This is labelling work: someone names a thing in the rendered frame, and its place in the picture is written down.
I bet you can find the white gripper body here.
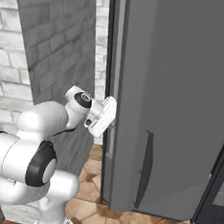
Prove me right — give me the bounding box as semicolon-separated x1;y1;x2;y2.
89;94;118;140

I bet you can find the grey fridge body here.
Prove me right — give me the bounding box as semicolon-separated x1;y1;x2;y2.
92;0;128;206

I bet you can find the grey fridge door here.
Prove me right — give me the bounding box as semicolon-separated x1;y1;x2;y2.
106;0;224;224

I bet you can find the black oven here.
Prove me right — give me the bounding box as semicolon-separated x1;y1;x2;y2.
191;123;224;224

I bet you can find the dark grey fridge door handle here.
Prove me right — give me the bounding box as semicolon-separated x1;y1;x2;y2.
134;129;156;211

